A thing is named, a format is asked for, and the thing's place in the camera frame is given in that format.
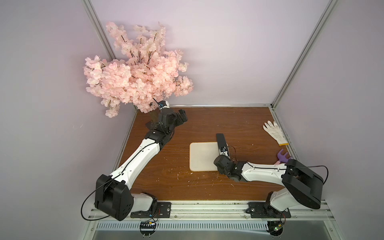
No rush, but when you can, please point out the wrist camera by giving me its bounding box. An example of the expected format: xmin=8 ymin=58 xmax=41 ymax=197
xmin=219 ymin=146 xmax=231 ymax=158
xmin=154 ymin=99 xmax=170 ymax=110

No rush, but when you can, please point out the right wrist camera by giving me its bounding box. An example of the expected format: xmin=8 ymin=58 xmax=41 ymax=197
xmin=219 ymin=146 xmax=231 ymax=158

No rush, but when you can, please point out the black kitchen knife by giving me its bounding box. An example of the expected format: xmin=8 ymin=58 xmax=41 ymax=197
xmin=216 ymin=134 xmax=228 ymax=148

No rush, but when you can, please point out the white work glove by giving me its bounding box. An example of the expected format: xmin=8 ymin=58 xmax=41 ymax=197
xmin=263 ymin=121 xmax=289 ymax=146

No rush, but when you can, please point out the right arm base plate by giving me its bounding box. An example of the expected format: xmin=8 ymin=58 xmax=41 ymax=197
xmin=245 ymin=202 xmax=292 ymax=219

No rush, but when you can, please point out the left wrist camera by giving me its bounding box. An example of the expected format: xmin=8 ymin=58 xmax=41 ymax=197
xmin=154 ymin=99 xmax=170 ymax=110

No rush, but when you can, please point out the purple toy fork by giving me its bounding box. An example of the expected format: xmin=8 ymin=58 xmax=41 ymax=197
xmin=274 ymin=149 xmax=292 ymax=165

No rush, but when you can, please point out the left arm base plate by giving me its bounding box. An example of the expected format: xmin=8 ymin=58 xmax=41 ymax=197
xmin=130 ymin=202 xmax=172 ymax=219

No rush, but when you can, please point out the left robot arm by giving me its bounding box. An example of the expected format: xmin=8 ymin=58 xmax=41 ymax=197
xmin=91 ymin=107 xmax=188 ymax=221

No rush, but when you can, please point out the electronics board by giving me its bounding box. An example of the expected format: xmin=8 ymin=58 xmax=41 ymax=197
xmin=267 ymin=221 xmax=284 ymax=237
xmin=139 ymin=221 xmax=157 ymax=238

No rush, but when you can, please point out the left electronics board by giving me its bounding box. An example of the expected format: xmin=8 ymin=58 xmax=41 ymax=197
xmin=139 ymin=221 xmax=157 ymax=238

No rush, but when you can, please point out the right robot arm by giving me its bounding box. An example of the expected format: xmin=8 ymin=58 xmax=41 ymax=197
xmin=214 ymin=155 xmax=325 ymax=212

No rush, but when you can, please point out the aluminium front rail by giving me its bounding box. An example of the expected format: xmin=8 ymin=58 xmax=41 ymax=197
xmin=87 ymin=200 xmax=336 ymax=222

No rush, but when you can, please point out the dark square tree base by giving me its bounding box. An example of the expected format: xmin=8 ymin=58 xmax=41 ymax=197
xmin=145 ymin=121 xmax=156 ymax=130

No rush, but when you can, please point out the right electronics board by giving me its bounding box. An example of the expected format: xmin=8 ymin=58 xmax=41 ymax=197
xmin=267 ymin=221 xmax=284 ymax=237

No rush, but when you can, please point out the pink cherry blossom tree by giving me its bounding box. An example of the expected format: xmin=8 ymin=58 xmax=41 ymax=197
xmin=83 ymin=22 xmax=194 ymax=118

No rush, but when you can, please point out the cream cutting board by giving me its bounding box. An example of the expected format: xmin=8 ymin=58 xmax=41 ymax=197
xmin=189 ymin=142 xmax=220 ymax=172

